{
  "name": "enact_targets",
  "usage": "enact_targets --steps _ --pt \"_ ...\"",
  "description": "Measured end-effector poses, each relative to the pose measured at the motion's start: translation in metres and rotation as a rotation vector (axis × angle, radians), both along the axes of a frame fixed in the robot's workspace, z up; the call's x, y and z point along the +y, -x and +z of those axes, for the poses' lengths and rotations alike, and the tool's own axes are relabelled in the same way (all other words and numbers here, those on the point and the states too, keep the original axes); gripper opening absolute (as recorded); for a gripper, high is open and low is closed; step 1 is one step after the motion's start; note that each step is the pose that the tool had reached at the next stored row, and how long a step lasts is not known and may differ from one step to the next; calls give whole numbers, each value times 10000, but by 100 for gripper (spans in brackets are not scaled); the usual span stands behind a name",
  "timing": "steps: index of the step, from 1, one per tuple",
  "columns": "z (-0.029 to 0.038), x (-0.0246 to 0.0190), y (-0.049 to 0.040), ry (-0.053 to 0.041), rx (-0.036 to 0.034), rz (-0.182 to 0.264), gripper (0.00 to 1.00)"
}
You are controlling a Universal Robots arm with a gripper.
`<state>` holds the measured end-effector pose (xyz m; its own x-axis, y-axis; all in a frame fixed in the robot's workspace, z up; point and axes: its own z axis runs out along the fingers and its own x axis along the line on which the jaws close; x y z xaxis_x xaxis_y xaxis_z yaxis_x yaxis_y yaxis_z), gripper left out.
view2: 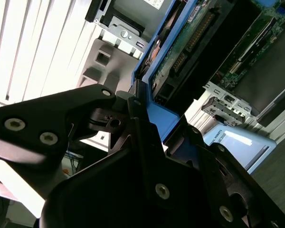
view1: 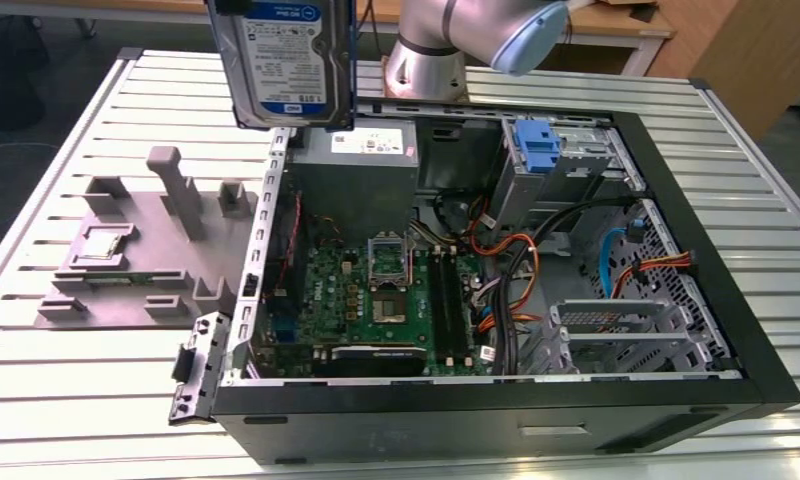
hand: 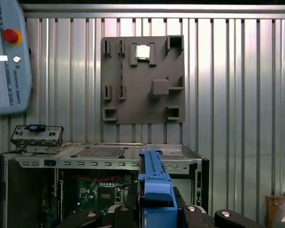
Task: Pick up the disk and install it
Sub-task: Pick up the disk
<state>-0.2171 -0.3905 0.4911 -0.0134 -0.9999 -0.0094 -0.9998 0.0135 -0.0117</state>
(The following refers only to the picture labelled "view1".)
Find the green RAM stick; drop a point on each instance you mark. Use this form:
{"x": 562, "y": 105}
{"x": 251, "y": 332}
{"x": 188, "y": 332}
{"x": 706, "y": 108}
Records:
{"x": 116, "y": 281}

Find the grey metal drive cage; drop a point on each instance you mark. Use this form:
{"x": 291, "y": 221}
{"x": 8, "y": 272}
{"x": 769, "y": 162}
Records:
{"x": 527, "y": 195}

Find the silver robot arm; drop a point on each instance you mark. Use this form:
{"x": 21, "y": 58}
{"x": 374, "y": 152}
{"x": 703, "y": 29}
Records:
{"x": 427, "y": 70}

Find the blue expansion slot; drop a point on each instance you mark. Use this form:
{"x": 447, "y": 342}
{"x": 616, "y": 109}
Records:
{"x": 284, "y": 331}

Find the hard disk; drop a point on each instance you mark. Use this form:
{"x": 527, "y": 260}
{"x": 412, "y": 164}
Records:
{"x": 287, "y": 65}

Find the blue plastic drive latch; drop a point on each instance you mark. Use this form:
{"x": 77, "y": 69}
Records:
{"x": 536, "y": 145}

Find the grey power supply unit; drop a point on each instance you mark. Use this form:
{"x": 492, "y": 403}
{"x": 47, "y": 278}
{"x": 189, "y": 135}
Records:
{"x": 354, "y": 195}

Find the wooden cabinet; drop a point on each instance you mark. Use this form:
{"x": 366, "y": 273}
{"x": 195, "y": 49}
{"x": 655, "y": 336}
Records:
{"x": 760, "y": 50}

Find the black PC case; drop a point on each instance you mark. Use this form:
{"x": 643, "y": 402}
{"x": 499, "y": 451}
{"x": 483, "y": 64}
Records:
{"x": 440, "y": 425}

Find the thin locking lever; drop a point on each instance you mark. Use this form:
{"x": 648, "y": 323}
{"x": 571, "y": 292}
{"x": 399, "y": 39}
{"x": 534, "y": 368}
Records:
{"x": 410, "y": 270}

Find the black graphics card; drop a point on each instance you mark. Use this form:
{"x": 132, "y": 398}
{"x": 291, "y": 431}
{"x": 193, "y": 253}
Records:
{"x": 374, "y": 362}

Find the black office chair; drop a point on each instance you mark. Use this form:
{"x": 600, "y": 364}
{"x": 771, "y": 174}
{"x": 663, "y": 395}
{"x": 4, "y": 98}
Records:
{"x": 7, "y": 75}

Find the silver CPU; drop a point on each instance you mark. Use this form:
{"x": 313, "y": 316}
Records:
{"x": 100, "y": 247}

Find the green motherboard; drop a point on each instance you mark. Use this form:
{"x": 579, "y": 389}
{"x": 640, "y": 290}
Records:
{"x": 333, "y": 285}

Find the grey case rear latch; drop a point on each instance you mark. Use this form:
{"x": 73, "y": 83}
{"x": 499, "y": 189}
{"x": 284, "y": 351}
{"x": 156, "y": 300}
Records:
{"x": 196, "y": 380}

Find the grey parts rack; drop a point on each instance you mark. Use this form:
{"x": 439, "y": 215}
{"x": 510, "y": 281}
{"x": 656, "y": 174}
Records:
{"x": 153, "y": 240}

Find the black RAM slot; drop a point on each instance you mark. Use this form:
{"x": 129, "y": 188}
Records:
{"x": 442, "y": 305}
{"x": 460, "y": 305}

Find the CPU socket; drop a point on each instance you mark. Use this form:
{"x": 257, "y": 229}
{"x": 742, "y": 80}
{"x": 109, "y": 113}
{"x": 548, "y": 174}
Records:
{"x": 394, "y": 310}

